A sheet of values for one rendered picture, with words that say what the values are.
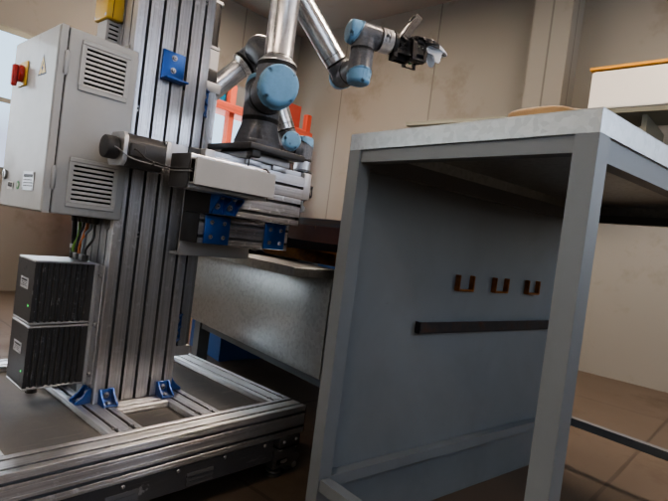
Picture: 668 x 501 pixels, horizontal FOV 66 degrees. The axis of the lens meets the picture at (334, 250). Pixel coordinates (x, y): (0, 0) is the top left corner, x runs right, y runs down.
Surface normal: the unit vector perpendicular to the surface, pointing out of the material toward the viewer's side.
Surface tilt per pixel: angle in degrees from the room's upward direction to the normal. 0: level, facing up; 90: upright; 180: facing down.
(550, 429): 90
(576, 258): 90
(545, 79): 90
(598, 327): 90
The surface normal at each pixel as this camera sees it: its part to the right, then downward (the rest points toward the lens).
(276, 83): 0.36, 0.20
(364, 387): 0.63, 0.10
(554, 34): -0.66, -0.07
